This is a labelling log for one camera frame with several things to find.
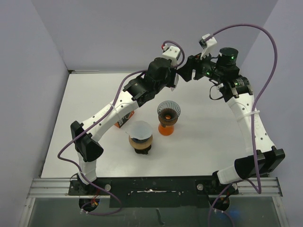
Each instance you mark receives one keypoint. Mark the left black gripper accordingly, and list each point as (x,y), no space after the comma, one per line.
(173,72)

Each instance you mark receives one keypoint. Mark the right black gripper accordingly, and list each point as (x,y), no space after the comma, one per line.
(186,71)

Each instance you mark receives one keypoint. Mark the grey glass dripper cone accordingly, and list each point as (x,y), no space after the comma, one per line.
(168,110)

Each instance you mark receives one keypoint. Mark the dark wooden ring holder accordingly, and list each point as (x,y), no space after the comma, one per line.
(168,121)

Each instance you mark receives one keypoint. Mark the orange coffee filter box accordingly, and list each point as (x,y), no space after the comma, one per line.
(124,119)

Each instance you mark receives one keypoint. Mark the white paper coffee filter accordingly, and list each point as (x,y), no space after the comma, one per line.
(140,130)

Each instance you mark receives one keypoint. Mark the blue glass dripper cone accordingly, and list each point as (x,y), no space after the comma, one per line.
(135,140)

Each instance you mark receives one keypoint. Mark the light wooden ring holder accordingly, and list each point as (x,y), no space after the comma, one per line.
(142,145)

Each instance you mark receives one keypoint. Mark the dark green glass dripper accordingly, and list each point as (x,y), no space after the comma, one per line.
(143,151)

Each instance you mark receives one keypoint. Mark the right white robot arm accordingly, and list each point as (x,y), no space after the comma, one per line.
(262,156)

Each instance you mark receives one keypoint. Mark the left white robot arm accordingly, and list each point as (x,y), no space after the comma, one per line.
(137,92)

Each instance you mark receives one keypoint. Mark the orange glass carafe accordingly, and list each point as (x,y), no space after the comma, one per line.
(167,130)

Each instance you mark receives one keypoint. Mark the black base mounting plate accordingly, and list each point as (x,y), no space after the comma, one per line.
(153,192)

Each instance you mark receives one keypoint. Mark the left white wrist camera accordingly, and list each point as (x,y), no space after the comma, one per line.
(171,53)

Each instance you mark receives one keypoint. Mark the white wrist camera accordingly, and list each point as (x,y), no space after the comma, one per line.
(171,53)
(207,42)

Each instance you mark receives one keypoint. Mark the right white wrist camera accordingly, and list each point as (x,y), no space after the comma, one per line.
(207,42)

